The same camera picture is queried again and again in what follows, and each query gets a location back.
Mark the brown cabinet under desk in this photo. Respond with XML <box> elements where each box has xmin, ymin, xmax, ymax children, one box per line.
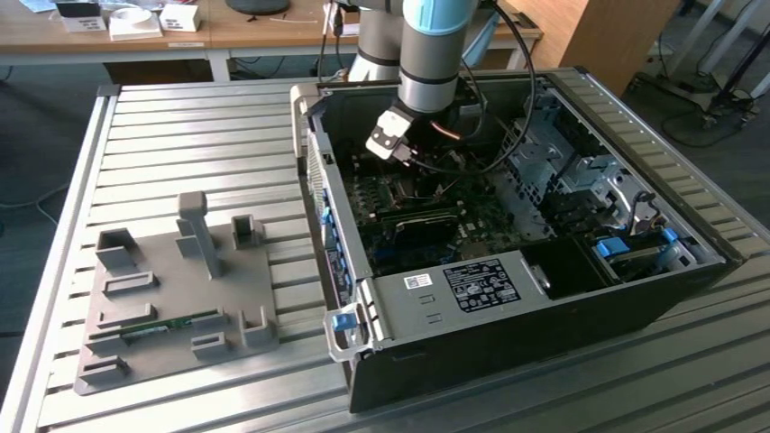
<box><xmin>105</xmin><ymin>58</ymin><xmax>215</xmax><ymax>85</ymax></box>

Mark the green RAM stick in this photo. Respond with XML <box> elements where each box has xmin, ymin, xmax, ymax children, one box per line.
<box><xmin>117</xmin><ymin>315</ymin><xmax>198</xmax><ymax>339</ymax></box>

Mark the pale blue teach pendant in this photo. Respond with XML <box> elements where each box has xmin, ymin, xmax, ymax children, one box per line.
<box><xmin>462</xmin><ymin>13</ymin><xmax>501</xmax><ymax>64</ymax></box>

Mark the wooden desk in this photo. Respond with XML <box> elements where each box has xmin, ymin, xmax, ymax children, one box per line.
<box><xmin>0</xmin><ymin>0</ymin><xmax>214</xmax><ymax>85</ymax></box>
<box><xmin>207</xmin><ymin>0</ymin><xmax>546</xmax><ymax>82</ymax></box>

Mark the metal equipment stand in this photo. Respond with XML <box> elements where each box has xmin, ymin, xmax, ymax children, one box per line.
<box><xmin>625</xmin><ymin>0</ymin><xmax>770</xmax><ymax>134</ymax></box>

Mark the silver power supply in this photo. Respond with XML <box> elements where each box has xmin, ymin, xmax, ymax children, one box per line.
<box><xmin>358</xmin><ymin>250</ymin><xmax>553</xmax><ymax>353</ymax></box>

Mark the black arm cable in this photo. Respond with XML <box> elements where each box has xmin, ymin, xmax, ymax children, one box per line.
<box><xmin>394</xmin><ymin>0</ymin><xmax>541</xmax><ymax>177</ymax></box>

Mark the blue case latch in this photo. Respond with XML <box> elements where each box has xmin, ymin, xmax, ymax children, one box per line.
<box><xmin>325</xmin><ymin>312</ymin><xmax>357</xmax><ymax>336</ymax></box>

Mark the black PC case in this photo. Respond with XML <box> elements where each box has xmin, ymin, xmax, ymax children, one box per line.
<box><xmin>289</xmin><ymin>66</ymin><xmax>753</xmax><ymax>414</ymax></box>

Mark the green motherboard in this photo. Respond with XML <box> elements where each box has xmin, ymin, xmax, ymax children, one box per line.
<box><xmin>346</xmin><ymin>151</ymin><xmax>558</xmax><ymax>277</ymax></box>

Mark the silver CPU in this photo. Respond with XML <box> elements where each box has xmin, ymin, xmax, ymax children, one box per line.
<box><xmin>409</xmin><ymin>173</ymin><xmax>450</xmax><ymax>199</ymax></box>

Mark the CPU socket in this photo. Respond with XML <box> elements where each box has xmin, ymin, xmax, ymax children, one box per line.
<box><xmin>385</xmin><ymin>173</ymin><xmax>441</xmax><ymax>207</ymax></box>

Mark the dark round object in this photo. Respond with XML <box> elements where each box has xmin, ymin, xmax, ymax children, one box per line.
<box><xmin>226</xmin><ymin>0</ymin><xmax>291</xmax><ymax>15</ymax></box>

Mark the white box with black top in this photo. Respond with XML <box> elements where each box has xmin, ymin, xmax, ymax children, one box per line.
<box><xmin>55</xmin><ymin>0</ymin><xmax>109</xmax><ymax>33</ymax></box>

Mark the white round holder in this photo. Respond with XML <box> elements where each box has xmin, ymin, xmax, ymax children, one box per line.
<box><xmin>107</xmin><ymin>6</ymin><xmax>165</xmax><ymax>42</ymax></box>

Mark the silver drive cage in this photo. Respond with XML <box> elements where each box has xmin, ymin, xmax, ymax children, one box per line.
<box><xmin>490</xmin><ymin>88</ymin><xmax>625</xmax><ymax>243</ymax></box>

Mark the wire bundle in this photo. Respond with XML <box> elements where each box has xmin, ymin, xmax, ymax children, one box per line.
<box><xmin>625</xmin><ymin>191</ymin><xmax>664</xmax><ymax>235</ymax></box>

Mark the black RAM slot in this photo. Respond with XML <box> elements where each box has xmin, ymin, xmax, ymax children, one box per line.
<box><xmin>381</xmin><ymin>207</ymin><xmax>462</xmax><ymax>226</ymax></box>
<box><xmin>378</xmin><ymin>201</ymin><xmax>458</xmax><ymax>219</ymax></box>

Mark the grey parts rack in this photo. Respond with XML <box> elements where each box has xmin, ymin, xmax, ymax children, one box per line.
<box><xmin>71</xmin><ymin>189</ymin><xmax>283</xmax><ymax>397</ymax></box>

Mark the plain white box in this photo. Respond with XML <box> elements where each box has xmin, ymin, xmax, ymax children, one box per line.
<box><xmin>157</xmin><ymin>3</ymin><xmax>202</xmax><ymax>33</ymax></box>

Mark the black graphics card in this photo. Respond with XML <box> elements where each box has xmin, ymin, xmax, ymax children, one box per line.
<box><xmin>361</xmin><ymin>215</ymin><xmax>462</xmax><ymax>267</ymax></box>

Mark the wooden cabinet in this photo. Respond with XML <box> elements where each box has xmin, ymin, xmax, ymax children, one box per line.
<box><xmin>522</xmin><ymin>0</ymin><xmax>685</xmax><ymax>98</ymax></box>

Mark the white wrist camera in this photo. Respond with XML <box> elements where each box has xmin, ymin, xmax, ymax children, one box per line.
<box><xmin>363</xmin><ymin>109</ymin><xmax>418</xmax><ymax>162</ymax></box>

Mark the blue disk carrier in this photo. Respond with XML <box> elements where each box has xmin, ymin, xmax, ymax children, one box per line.
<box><xmin>593</xmin><ymin>237</ymin><xmax>630</xmax><ymax>259</ymax></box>

